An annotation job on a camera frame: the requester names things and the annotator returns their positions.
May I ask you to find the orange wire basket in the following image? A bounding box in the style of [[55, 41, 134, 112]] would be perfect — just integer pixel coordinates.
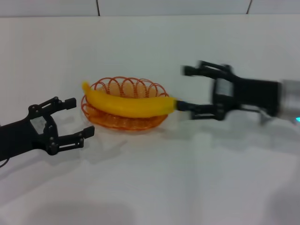
[[80, 75, 171, 132]]

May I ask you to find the yellow toy banana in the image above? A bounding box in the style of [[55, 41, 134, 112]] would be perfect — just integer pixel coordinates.
[[81, 80, 180, 118]]

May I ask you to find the right gripper cable connector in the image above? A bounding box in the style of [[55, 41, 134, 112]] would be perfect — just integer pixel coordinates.
[[257, 111, 274, 126]]

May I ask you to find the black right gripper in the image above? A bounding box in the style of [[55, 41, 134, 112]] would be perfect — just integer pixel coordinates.
[[175, 60, 282, 122]]

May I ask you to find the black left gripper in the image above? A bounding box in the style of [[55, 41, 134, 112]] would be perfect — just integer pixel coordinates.
[[0, 96, 95, 160]]

